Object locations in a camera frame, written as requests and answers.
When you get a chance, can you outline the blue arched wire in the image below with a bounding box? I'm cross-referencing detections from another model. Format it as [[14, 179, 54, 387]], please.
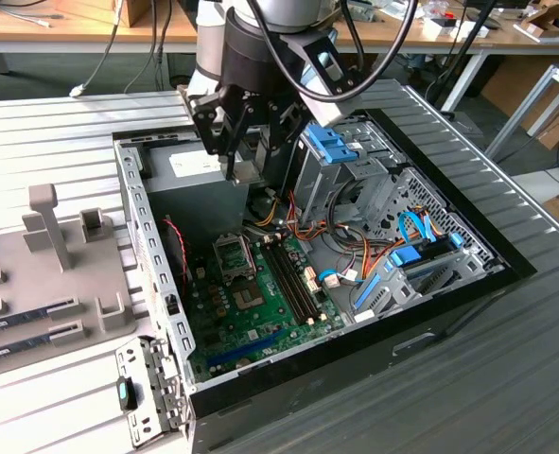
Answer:
[[395, 210, 435, 247]]

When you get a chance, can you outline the blue plastic drive latch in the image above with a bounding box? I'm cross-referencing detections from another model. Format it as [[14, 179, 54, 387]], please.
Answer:
[[306, 123, 364, 166]]

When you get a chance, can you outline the silver disk bay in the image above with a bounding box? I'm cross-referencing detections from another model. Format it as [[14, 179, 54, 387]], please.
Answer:
[[352, 234, 508, 326]]

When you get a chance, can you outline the grey metal shelf frame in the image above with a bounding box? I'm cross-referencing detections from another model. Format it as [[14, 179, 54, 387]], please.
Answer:
[[482, 63, 559, 162]]

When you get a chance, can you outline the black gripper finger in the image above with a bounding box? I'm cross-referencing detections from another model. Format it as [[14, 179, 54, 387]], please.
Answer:
[[259, 101, 308, 166], [191, 92, 254, 182]]

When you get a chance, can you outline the black stand pole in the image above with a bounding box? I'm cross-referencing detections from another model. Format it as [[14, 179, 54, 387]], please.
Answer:
[[437, 0, 498, 114]]

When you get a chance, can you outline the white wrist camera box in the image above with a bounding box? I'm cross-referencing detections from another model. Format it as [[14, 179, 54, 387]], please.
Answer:
[[306, 89, 356, 128]]

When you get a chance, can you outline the grey cable with plug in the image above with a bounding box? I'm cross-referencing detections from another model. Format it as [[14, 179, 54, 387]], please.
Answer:
[[68, 0, 124, 98]]

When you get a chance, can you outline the grey plastic parts rack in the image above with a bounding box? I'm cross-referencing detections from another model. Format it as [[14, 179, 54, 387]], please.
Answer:
[[0, 183, 141, 379]]

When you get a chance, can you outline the blue wire white plug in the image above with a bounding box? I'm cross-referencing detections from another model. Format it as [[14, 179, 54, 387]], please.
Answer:
[[317, 268, 358, 289]]

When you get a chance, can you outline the black open PC case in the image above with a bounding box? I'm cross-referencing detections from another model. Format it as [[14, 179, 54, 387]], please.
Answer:
[[112, 107, 539, 454]]

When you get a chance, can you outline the white paper box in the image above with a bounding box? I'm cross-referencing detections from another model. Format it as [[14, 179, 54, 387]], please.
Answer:
[[423, 16, 491, 42]]

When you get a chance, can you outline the dark blue RAM stick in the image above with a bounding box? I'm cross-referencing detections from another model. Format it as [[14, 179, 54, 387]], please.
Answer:
[[0, 305, 53, 332], [0, 330, 53, 364]]

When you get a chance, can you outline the CPU with silver top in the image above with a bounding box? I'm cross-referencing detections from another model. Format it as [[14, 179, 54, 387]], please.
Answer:
[[234, 160, 264, 184]]

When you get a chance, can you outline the wooden desk white frame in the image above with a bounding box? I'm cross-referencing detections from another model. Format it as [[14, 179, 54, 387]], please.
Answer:
[[335, 0, 559, 61], [0, 0, 200, 56]]

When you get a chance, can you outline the grey power supply unit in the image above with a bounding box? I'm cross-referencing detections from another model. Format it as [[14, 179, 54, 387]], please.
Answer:
[[139, 138, 253, 237]]

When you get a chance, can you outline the green motherboard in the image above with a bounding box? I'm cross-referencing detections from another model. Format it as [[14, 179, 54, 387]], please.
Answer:
[[183, 230, 347, 382]]

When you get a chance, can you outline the black case fan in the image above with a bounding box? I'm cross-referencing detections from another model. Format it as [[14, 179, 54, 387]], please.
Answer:
[[158, 216, 191, 288]]

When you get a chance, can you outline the blue expansion slot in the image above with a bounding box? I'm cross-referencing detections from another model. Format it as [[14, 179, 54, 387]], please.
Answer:
[[206, 329, 290, 369]]

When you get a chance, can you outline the black case lock latch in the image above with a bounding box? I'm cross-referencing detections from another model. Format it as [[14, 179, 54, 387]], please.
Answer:
[[116, 375, 138, 411]]

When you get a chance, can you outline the open cardboard box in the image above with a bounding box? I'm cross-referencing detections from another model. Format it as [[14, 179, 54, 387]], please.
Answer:
[[513, 0, 559, 44]]

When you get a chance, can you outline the metal socket cover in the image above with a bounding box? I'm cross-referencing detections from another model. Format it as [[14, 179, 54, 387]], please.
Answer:
[[211, 232, 257, 287]]

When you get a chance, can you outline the yellow wire bundle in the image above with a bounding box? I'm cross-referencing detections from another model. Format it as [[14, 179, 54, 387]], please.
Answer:
[[253, 197, 281, 229]]

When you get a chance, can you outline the orange wire bundle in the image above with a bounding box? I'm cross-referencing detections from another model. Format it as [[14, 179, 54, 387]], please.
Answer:
[[286, 188, 398, 283]]

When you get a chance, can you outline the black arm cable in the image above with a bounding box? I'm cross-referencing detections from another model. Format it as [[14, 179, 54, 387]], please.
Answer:
[[245, 0, 421, 104]]

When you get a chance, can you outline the large flat cardboard box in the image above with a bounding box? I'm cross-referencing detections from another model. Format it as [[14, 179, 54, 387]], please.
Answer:
[[480, 55, 559, 151]]

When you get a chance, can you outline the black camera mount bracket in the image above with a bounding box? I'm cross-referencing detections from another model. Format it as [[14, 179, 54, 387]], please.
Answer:
[[281, 30, 357, 96]]

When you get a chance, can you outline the CPU socket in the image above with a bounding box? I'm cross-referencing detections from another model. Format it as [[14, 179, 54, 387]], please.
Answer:
[[230, 279, 267, 312]]

